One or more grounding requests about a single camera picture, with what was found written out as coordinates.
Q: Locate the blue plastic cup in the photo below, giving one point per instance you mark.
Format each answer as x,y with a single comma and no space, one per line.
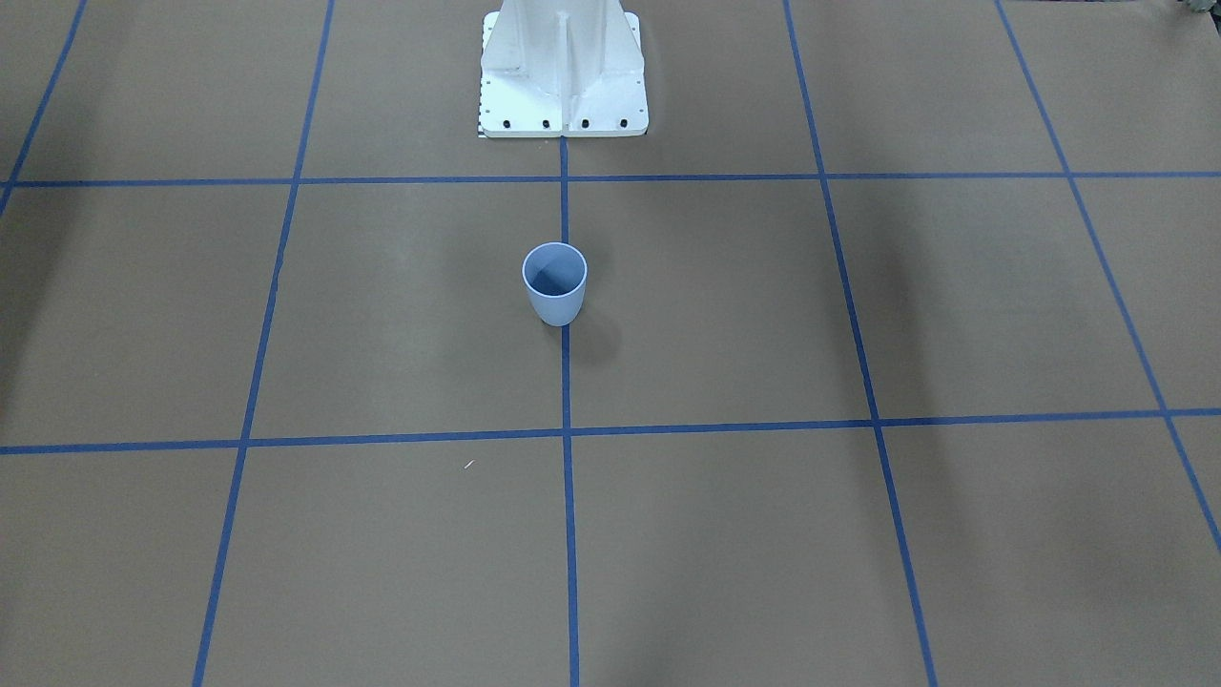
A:
555,275

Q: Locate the white camera stand base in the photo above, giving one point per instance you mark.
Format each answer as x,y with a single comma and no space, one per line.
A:
562,68

